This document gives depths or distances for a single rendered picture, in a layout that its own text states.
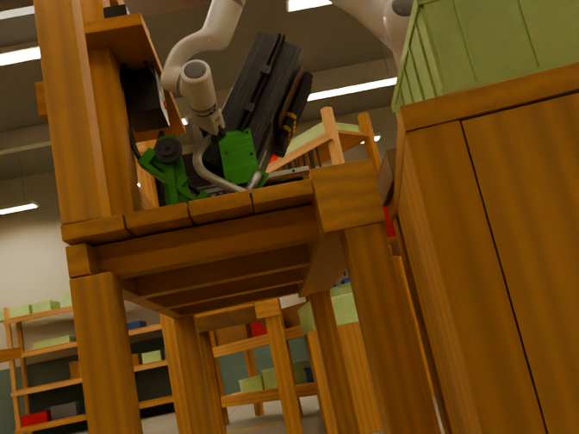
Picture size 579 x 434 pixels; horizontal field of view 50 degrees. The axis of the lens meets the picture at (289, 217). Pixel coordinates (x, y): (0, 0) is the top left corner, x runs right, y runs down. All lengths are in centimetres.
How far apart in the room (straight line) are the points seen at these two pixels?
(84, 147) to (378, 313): 74
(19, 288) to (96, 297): 1068
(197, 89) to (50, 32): 42
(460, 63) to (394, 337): 66
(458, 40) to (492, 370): 44
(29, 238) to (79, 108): 1066
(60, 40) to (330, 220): 75
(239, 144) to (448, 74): 129
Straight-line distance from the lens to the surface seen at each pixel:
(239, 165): 206
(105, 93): 195
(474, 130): 82
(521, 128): 83
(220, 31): 186
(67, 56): 158
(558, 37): 96
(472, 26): 94
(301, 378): 547
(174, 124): 261
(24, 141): 1028
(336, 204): 138
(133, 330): 1075
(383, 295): 137
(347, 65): 998
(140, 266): 147
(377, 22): 183
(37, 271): 1199
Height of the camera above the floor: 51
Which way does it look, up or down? 12 degrees up
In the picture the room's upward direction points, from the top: 12 degrees counter-clockwise
